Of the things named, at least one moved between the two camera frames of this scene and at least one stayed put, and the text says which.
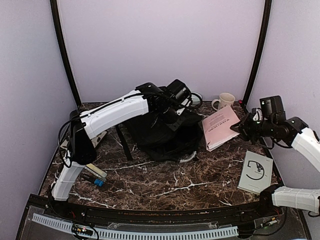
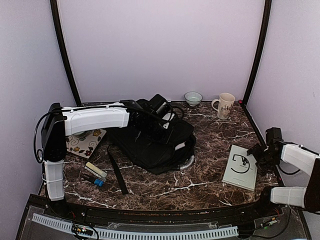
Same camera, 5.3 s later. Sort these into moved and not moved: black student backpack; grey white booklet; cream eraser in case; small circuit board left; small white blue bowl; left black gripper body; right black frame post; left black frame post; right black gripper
Moved: left black gripper body; right black gripper; grey white booklet; black student backpack
Not moved: left black frame post; small circuit board left; small white blue bowl; right black frame post; cream eraser in case
